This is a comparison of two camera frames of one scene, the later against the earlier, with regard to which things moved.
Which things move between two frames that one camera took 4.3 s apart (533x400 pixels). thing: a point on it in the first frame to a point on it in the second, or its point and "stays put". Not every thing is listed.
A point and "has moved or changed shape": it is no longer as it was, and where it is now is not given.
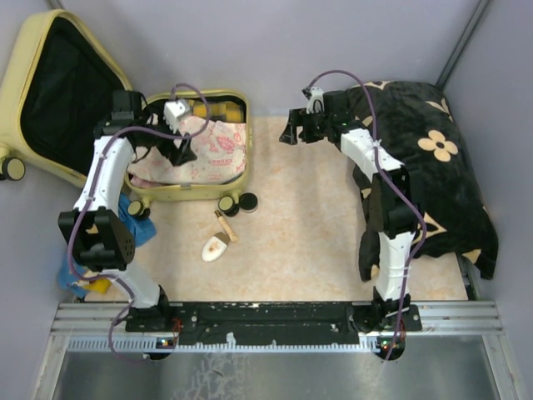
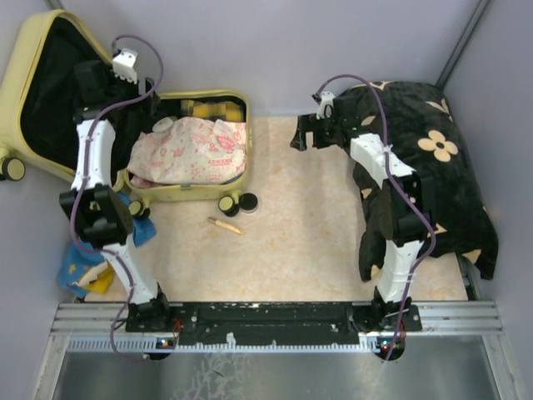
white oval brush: (215, 247) has moved or changed shape
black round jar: (248, 202) stays put
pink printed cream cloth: (220, 147) stays put
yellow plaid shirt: (228, 112) stays put
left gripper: (179, 155) to (114, 80)
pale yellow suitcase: (56, 87) stays put
